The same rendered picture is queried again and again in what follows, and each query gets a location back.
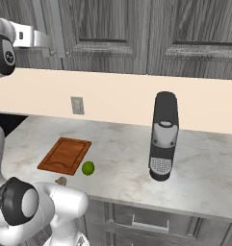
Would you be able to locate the black and silver coffee machine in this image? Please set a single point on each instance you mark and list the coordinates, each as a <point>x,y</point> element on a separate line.
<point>164,137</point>

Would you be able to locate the beige garlic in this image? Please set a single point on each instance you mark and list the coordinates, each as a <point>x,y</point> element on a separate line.
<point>61,181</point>

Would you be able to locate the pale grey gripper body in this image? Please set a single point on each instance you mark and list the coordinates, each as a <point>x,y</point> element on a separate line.
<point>41,40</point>

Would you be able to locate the black hob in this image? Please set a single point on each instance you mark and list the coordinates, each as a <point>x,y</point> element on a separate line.
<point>6,121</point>

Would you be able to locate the green lime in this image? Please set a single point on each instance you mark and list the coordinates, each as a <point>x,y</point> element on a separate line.
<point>88,168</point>

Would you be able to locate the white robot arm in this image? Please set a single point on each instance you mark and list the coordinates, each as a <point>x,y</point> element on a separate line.
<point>14,205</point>

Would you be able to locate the grey wood cabinet door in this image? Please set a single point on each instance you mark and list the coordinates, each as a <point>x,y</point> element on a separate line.
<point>201,22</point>
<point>104,19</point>
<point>37,62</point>

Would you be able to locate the grey wood drawer front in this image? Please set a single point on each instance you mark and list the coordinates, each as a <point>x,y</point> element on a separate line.
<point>120,227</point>

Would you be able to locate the brown wooden cutting board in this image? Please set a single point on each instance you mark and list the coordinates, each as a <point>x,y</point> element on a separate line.
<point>65,155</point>

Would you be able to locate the grey wall outlet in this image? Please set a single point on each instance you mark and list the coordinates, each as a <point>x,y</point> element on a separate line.
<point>77,105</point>

